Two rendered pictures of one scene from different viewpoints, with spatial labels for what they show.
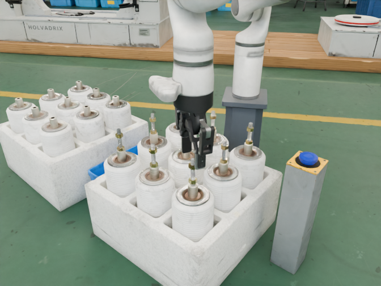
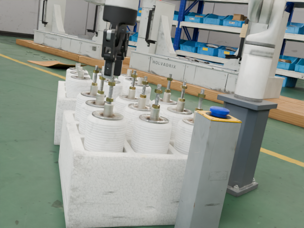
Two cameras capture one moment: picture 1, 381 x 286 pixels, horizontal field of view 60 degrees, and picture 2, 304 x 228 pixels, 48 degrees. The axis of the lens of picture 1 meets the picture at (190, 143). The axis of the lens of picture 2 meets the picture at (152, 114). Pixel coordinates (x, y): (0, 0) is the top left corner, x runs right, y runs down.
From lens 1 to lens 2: 0.56 m
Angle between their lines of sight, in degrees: 33
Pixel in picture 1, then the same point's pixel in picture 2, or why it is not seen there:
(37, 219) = (35, 142)
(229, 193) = (146, 135)
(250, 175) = (187, 140)
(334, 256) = not seen: outside the picture
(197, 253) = (75, 153)
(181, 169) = (127, 112)
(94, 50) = (192, 88)
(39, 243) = (21, 151)
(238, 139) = not seen: hidden behind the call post
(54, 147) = (71, 91)
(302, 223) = (196, 185)
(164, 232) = (73, 139)
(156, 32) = not seen: hidden behind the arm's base
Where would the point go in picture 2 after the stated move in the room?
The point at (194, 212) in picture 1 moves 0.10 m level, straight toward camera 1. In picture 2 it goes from (94, 122) to (60, 128)
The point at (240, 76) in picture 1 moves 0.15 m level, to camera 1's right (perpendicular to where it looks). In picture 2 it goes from (241, 74) to (290, 84)
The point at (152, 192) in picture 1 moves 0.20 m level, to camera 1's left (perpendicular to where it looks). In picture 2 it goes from (86, 110) to (35, 93)
